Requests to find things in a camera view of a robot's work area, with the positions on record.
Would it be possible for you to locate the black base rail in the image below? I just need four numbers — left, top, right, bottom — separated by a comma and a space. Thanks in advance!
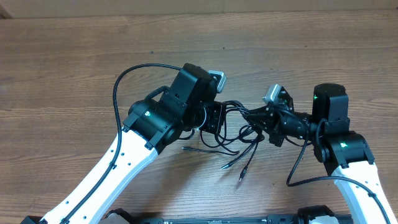
96, 205, 354, 224

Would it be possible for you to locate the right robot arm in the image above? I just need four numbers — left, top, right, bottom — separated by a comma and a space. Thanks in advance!
244, 83, 397, 223

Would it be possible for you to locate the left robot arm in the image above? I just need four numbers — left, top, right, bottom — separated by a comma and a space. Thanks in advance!
23, 63, 226, 223

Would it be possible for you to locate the thick black USB cable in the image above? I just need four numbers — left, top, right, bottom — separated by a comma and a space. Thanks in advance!
214, 100, 266, 183

